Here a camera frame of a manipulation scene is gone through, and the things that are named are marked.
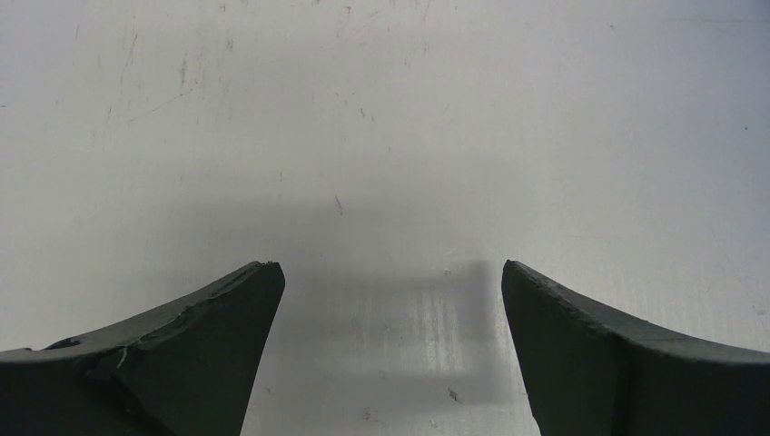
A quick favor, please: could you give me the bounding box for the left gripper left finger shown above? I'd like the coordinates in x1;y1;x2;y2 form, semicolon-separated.
1;262;285;435

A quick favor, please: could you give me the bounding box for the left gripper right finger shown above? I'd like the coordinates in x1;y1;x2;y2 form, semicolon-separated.
501;261;769;435

